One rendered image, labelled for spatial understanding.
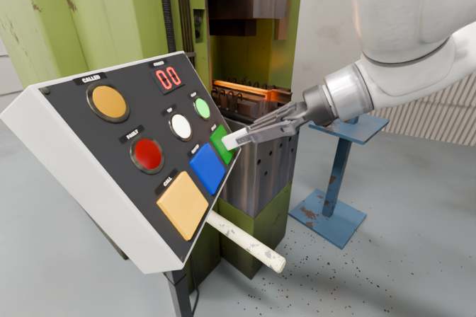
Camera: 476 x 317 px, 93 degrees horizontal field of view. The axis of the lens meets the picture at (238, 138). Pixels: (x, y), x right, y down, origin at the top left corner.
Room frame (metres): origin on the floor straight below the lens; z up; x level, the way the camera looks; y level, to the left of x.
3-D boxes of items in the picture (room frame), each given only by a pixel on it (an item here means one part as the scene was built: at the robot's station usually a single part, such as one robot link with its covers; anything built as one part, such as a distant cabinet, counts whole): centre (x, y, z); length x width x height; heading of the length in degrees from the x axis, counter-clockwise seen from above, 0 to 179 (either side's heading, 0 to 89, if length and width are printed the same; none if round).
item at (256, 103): (1.01, 0.05, 0.96); 0.42 x 0.20 x 0.09; 50
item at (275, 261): (0.55, 0.04, 0.62); 0.44 x 0.05 x 0.05; 50
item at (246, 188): (1.06, 0.02, 0.69); 0.56 x 0.38 x 0.45; 50
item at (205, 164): (0.36, 0.06, 1.01); 0.07 x 0.05 x 0.07; 165
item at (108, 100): (0.28, 0.17, 1.16); 0.05 x 0.03 x 0.04; 140
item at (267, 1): (1.01, 0.05, 1.32); 0.42 x 0.20 x 0.10; 50
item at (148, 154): (0.27, 0.13, 1.09); 0.05 x 0.03 x 0.04; 140
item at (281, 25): (1.20, -0.21, 1.27); 0.09 x 0.02 x 0.17; 140
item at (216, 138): (0.46, 0.04, 1.00); 0.07 x 0.05 x 0.07; 165
